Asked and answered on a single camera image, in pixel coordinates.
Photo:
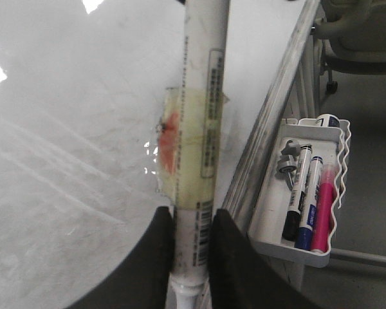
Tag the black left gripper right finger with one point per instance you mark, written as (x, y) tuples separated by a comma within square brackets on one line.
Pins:
[(239, 277)]

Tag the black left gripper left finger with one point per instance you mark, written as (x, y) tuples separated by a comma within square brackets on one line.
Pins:
[(141, 279)]

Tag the white whiteboard marker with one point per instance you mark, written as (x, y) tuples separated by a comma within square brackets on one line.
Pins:
[(188, 144)]

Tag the white whiteboard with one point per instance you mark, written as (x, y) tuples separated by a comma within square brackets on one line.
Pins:
[(82, 85)]

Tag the black capped marker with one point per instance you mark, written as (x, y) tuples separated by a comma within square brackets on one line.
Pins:
[(298, 192)]

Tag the blue capped marker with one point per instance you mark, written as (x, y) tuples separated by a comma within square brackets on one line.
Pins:
[(309, 207)]

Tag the white marker tray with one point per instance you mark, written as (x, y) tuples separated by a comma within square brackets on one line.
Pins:
[(265, 232)]

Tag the pink marker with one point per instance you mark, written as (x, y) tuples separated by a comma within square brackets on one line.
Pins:
[(326, 197)]

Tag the grey plastic clip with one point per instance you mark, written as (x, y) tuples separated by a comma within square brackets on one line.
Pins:
[(287, 162)]

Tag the white round object in tray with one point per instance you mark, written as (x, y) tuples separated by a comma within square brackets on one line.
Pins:
[(327, 120)]

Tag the grey office chair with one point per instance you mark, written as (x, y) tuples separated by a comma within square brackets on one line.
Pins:
[(353, 35)]

